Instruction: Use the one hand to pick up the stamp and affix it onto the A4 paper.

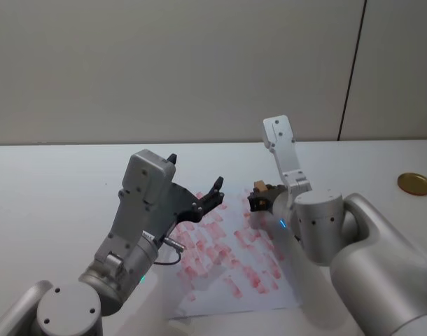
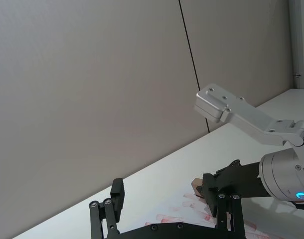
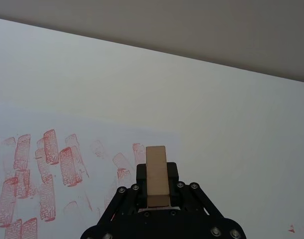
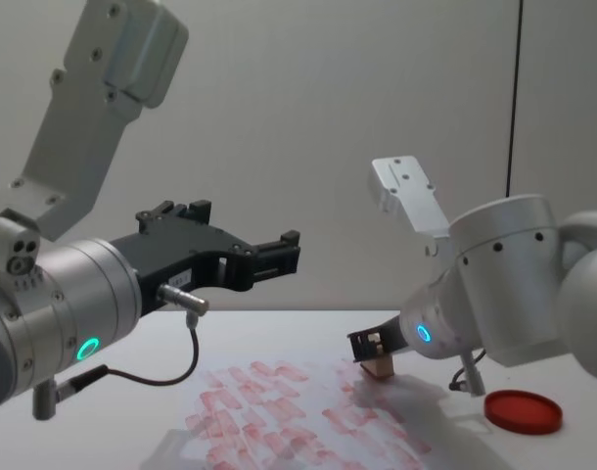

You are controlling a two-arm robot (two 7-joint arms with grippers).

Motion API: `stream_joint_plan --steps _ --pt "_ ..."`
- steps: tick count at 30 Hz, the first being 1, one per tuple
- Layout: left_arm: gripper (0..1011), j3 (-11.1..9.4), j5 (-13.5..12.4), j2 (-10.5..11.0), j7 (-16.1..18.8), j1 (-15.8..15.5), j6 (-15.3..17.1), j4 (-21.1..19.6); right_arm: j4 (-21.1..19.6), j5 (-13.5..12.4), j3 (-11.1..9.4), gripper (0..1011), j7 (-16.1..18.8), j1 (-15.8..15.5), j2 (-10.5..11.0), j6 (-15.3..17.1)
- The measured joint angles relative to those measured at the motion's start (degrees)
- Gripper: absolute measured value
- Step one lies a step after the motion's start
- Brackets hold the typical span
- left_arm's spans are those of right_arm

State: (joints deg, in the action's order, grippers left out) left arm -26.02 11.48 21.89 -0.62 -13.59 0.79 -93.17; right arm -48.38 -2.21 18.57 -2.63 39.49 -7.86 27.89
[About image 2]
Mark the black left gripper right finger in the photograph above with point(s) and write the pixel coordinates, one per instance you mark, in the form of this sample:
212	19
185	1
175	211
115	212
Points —
226	214

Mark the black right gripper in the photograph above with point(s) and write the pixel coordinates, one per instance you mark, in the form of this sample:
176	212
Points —
244	179

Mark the brown cardboard piece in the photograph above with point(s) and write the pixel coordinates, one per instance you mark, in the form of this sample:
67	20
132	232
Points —
197	185

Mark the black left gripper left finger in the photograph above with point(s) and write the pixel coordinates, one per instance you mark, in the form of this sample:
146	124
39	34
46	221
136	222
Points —
115	204

